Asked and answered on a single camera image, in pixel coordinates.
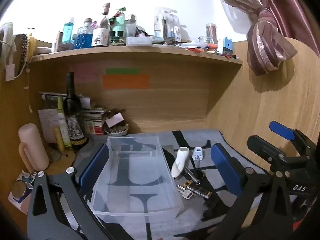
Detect white hanging strap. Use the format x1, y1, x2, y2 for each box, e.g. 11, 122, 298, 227
0, 22, 15, 80

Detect white handheld device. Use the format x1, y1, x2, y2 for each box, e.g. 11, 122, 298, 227
171, 147, 189, 179

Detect white beaded cord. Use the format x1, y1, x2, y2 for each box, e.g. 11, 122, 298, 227
24, 62, 33, 113

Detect clear plastic box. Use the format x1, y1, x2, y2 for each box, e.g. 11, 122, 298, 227
126, 36, 153, 47

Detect pink sticky paper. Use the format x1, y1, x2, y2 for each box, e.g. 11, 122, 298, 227
75, 65, 99, 83

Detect pale green bottle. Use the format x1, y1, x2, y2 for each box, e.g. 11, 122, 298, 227
110, 7, 125, 43

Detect green sticky paper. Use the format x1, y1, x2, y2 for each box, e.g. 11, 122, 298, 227
105, 67, 139, 75

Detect blue liquid bottle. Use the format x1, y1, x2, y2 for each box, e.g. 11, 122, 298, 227
62, 17, 75, 49

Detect silver keys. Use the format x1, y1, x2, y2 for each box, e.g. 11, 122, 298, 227
176, 184, 194, 200

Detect white handwritten note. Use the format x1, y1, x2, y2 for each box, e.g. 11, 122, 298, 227
38, 109, 60, 143

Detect pink striped curtain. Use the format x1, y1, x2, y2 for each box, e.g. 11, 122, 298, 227
209, 0, 320, 77

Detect glass jar with pink sticks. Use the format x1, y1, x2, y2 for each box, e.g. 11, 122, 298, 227
205, 23, 218, 45

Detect small silver metal bar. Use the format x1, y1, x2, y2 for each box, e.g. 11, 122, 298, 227
184, 182, 212, 199

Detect clear bottle with white label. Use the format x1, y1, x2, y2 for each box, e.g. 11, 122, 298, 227
91, 3, 111, 47

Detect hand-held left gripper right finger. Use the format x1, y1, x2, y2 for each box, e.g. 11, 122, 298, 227
210, 143, 293, 240

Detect grey printed mat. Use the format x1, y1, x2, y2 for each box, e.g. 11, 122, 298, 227
72, 129, 295, 240

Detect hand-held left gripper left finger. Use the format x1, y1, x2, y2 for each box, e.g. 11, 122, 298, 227
27, 142, 118, 240

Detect blue and white sticker card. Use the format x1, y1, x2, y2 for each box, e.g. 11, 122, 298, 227
7, 170, 38, 212

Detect small white box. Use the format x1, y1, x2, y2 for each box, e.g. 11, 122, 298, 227
105, 113, 125, 128

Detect orange sticky paper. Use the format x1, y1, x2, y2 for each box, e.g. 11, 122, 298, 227
102, 74, 150, 89

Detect white bowl of small items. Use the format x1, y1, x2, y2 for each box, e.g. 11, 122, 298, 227
104, 125, 129, 137

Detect white charger plug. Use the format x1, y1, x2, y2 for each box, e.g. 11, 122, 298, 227
192, 147, 204, 168

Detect stack of books and papers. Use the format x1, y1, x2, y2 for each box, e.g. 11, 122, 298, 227
80, 105, 108, 135

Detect wooden shelf board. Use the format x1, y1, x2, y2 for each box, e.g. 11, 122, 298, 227
30, 44, 243, 65

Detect pale yellow tube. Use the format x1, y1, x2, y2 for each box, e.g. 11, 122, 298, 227
54, 126, 65, 152

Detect white blister package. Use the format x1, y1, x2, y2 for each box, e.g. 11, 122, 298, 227
154, 7, 182, 40

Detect dark wine bottle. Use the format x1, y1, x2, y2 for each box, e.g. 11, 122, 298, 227
62, 72, 89, 152

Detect blue patterned corked bottle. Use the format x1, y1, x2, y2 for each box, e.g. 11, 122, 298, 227
76, 18, 94, 49

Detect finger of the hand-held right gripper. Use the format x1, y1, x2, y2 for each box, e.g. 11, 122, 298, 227
269, 121, 320, 158
247, 134, 310, 174

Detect patterned woven strap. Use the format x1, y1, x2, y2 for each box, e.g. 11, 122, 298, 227
15, 34, 30, 77

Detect small blue box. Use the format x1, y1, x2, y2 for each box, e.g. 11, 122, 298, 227
223, 37, 233, 55

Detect silver metal scoop tool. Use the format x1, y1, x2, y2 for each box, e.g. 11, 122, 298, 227
184, 167, 207, 184

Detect clear glass jar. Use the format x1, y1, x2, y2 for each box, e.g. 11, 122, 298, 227
126, 15, 137, 38

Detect slim green spray bottle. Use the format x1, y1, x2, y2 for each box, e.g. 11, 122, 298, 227
56, 96, 72, 148

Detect white paper tag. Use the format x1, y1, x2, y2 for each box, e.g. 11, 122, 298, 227
5, 64, 15, 81

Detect clear plastic bin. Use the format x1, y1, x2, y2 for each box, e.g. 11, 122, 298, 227
90, 135, 184, 223

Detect pale pink cylindrical object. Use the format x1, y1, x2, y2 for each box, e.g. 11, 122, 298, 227
18, 123, 50, 173

